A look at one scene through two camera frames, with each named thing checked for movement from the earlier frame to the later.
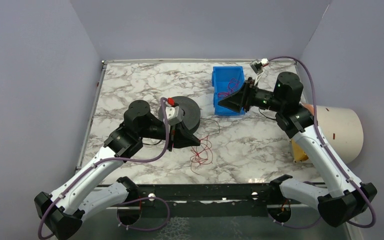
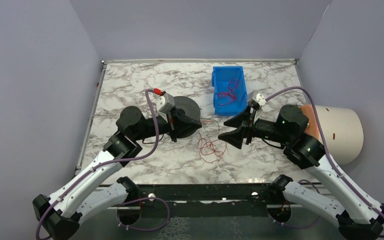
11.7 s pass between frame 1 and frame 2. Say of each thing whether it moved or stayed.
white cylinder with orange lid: stayed
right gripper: moved
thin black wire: stayed
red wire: moved
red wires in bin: stayed
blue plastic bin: stayed
